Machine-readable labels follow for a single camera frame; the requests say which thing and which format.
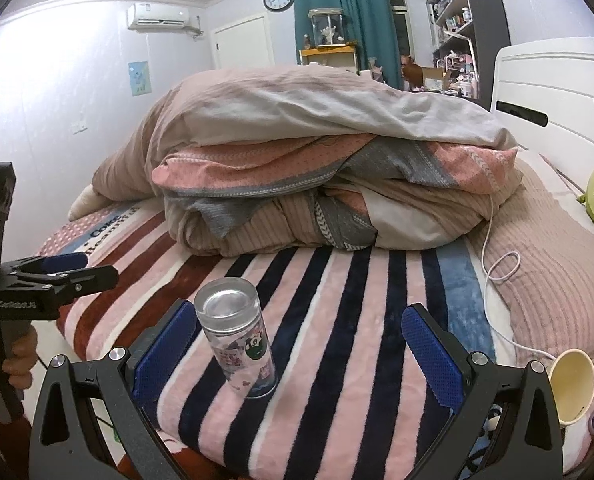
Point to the white bed headboard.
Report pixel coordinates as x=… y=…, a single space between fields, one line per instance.
x=542 y=80

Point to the glass display tank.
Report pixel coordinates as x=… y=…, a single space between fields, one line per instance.
x=328 y=27

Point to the white door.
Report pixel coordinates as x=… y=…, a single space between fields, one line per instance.
x=242 y=42

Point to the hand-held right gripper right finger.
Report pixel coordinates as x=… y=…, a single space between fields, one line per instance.
x=434 y=360

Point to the beige paper cup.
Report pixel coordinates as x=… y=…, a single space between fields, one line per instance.
x=572 y=390

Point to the person's left hand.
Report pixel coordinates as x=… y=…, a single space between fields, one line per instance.
x=23 y=357

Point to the teal curtain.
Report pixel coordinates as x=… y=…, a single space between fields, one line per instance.
x=362 y=15

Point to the red clothing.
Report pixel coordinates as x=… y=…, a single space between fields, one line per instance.
x=2 y=450

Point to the tall cluttered bookshelf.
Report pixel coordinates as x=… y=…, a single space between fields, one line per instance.
x=457 y=20

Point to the open cardboard box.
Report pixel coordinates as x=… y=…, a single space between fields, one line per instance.
x=434 y=80

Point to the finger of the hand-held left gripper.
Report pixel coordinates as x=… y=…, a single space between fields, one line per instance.
x=64 y=261
x=89 y=280

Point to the beige folded quilt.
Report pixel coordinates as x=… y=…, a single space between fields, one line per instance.
x=287 y=105

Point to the pink grey patterned quilt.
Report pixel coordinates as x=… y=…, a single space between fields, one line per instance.
x=277 y=170

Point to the yellow side table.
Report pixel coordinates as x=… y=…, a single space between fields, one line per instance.
x=327 y=52

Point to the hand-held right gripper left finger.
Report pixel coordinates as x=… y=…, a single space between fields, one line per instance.
x=163 y=357

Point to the clear printed glass cup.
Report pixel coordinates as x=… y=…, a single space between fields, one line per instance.
x=237 y=340

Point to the white air conditioner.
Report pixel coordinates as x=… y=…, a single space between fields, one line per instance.
x=157 y=15

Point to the striped fleece blanket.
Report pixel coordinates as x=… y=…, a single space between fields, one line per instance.
x=337 y=330

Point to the small wall poster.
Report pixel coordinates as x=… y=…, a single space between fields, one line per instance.
x=139 y=78

